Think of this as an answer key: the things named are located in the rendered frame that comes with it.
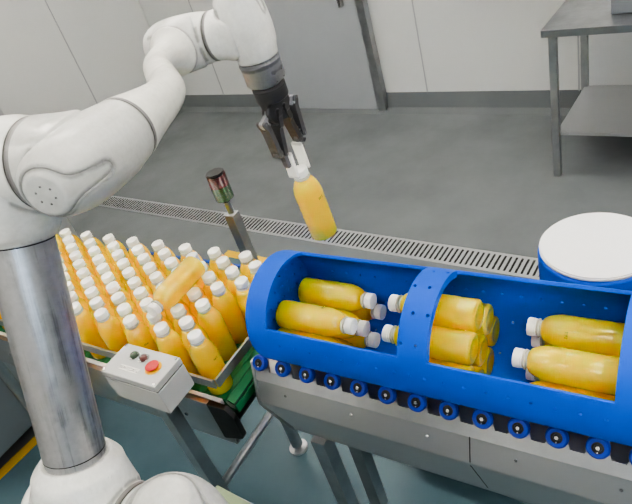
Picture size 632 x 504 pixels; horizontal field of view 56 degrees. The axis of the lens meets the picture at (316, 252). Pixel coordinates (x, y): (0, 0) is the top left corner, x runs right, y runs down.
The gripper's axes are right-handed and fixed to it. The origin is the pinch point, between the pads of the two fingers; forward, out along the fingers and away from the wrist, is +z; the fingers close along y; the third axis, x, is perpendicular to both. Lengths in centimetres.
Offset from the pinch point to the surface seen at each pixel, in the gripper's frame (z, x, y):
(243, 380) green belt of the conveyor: 52, 16, -33
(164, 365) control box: 31, 21, -47
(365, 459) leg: 108, 0, -17
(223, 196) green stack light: 27, 50, 12
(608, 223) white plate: 42, -59, 41
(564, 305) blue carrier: 33, -60, 2
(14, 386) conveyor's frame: 92, 150, -57
